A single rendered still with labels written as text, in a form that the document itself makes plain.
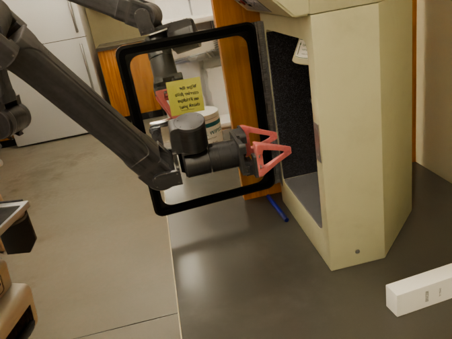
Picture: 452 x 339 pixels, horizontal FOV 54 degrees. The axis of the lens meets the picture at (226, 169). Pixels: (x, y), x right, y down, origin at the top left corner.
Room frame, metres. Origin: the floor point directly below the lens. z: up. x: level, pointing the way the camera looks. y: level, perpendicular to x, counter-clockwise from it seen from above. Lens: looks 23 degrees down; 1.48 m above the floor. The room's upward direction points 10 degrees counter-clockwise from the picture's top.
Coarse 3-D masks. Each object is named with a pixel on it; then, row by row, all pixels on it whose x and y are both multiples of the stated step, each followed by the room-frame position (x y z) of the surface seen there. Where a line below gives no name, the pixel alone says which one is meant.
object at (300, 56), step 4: (300, 40) 0.85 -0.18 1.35; (300, 44) 0.84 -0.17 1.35; (304, 44) 0.83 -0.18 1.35; (296, 48) 0.86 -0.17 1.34; (300, 48) 0.83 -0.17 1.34; (304, 48) 0.82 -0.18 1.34; (296, 52) 0.85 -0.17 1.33; (300, 52) 0.83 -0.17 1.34; (304, 52) 0.82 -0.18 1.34; (296, 56) 0.84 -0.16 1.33; (300, 56) 0.83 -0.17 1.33; (304, 56) 0.81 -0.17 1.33; (292, 60) 0.87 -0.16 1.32; (296, 60) 0.84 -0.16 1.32; (300, 60) 0.82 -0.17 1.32; (304, 60) 0.81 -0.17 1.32; (300, 64) 0.82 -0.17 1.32; (304, 64) 0.81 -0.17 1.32
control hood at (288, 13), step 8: (264, 0) 0.74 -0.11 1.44; (272, 0) 0.70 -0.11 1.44; (280, 0) 0.70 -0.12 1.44; (288, 0) 0.70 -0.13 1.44; (296, 0) 0.70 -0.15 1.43; (304, 0) 0.70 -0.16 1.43; (272, 8) 0.76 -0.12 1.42; (280, 8) 0.71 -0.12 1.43; (288, 8) 0.70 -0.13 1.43; (296, 8) 0.70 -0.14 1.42; (304, 8) 0.70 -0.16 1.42; (288, 16) 0.74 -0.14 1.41; (296, 16) 0.70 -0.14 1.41
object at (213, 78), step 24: (192, 48) 0.98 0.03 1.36; (216, 48) 0.99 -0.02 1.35; (240, 48) 1.00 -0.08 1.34; (144, 72) 0.96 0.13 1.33; (168, 72) 0.97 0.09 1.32; (192, 72) 0.98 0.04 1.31; (216, 72) 0.99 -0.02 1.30; (240, 72) 1.00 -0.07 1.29; (144, 96) 0.95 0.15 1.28; (168, 96) 0.96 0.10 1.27; (192, 96) 0.97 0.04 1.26; (216, 96) 0.98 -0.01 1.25; (240, 96) 1.00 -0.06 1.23; (144, 120) 0.95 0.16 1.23; (168, 120) 0.96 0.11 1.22; (216, 120) 0.98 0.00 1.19; (240, 120) 0.99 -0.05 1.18; (168, 144) 0.96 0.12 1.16; (168, 192) 0.96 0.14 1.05; (192, 192) 0.97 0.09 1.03; (216, 192) 0.98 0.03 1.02
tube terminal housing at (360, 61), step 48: (336, 0) 0.71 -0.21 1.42; (384, 0) 0.74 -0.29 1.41; (336, 48) 0.71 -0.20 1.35; (384, 48) 0.73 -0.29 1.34; (336, 96) 0.71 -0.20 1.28; (384, 96) 0.73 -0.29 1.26; (336, 144) 0.71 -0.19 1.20; (384, 144) 0.72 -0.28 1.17; (288, 192) 0.95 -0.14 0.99; (336, 192) 0.70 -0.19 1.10; (384, 192) 0.72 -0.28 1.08; (336, 240) 0.70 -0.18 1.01; (384, 240) 0.71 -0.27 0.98
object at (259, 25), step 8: (256, 24) 1.01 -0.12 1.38; (256, 32) 1.01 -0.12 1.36; (264, 40) 1.00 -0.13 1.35; (264, 48) 1.01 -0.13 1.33; (264, 56) 1.02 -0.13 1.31; (264, 64) 1.02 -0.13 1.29; (264, 72) 1.02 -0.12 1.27; (264, 80) 1.02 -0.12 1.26; (264, 96) 1.01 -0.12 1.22; (272, 104) 1.00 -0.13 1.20; (272, 112) 1.00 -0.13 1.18; (272, 120) 1.01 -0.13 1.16; (272, 128) 1.02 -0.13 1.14; (280, 168) 0.99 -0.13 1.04; (280, 176) 1.00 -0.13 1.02
